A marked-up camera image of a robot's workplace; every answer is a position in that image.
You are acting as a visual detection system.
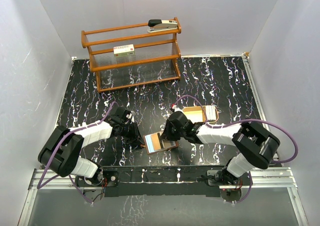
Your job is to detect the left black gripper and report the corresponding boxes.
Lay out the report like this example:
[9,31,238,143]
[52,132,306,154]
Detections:
[120,121,145,146]

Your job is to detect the brown leather card holder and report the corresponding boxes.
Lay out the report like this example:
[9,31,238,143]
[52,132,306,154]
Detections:
[143,131,179,155]

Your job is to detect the yellow VIP credit card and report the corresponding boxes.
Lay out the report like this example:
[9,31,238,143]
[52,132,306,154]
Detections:
[162,140,178,149]

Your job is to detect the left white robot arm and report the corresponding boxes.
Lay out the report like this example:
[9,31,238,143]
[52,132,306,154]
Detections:
[37,106,144,186]

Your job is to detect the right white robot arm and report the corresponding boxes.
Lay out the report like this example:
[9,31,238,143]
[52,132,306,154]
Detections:
[159,111,280,185]

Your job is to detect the stack of cards in tray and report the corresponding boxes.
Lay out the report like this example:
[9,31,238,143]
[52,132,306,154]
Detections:
[204,105,218,122]

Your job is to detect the beige oval tray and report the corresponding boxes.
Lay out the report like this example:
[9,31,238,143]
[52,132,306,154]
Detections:
[182,106,219,123]

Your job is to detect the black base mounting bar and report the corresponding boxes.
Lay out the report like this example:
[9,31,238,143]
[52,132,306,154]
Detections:
[103,165,250,197]

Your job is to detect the wooden three-tier shelf rack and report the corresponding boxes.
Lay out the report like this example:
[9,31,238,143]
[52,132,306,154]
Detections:
[81,17,182,93]

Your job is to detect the white and red staples box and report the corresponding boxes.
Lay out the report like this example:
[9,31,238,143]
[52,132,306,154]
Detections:
[113,44,135,57]

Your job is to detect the black and beige stapler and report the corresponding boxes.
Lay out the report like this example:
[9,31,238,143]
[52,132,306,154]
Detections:
[147,19,178,33]

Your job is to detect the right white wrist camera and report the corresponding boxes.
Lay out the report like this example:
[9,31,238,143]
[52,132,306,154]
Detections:
[170,104,183,113]

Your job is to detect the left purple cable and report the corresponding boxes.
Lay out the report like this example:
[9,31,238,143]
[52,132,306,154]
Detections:
[36,101,120,204]

